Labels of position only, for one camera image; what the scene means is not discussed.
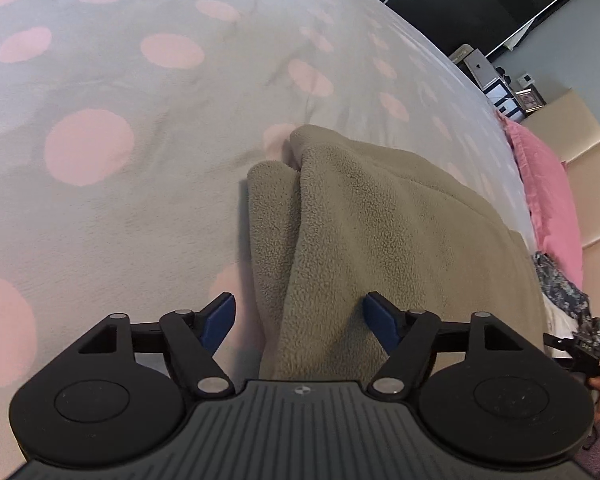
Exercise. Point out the pink dotted bed sheet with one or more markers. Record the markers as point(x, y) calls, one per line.
point(130, 185)

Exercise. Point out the white cloth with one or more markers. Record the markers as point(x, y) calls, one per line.
point(560, 317)

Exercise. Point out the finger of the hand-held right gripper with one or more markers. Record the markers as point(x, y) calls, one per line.
point(557, 341)

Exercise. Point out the white nightstand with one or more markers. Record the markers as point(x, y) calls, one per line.
point(490, 80)

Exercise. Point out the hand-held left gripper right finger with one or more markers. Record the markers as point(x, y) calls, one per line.
point(382, 322)

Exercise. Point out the person's right hand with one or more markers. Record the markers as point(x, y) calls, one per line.
point(599, 386)

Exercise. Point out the beige padded headboard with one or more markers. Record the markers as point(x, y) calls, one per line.
point(585, 150)

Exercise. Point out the dark floral garment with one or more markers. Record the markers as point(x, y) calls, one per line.
point(565, 290)

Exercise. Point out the pink pillow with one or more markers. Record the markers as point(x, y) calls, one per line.
point(550, 195)

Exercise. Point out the beige fleece hoodie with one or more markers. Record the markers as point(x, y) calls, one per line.
point(380, 220)

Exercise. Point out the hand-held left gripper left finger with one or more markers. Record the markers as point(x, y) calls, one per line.
point(219, 320)

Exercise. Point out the picture frame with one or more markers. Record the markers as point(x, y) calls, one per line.
point(530, 100)

